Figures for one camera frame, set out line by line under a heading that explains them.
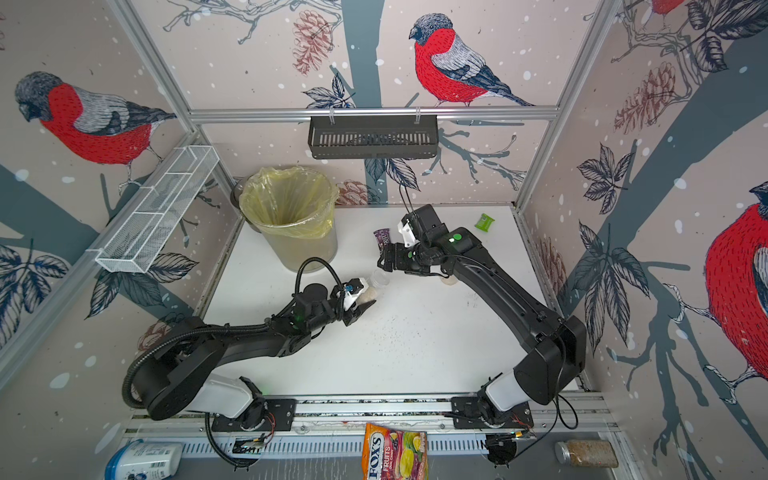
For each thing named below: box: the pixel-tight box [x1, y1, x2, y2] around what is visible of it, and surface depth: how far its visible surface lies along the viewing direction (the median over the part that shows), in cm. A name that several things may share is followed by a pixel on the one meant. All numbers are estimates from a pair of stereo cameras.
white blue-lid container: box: [104, 440, 183, 480], surface depth 64 cm
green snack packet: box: [474, 213, 495, 232], surface depth 116 cm
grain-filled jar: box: [554, 440, 619, 469], surface depth 66 cm
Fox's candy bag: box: [362, 423, 429, 480], surface depth 67 cm
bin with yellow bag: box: [240, 166, 339, 274], surface depth 94 cm
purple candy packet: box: [373, 228, 391, 244], surface depth 113 cm
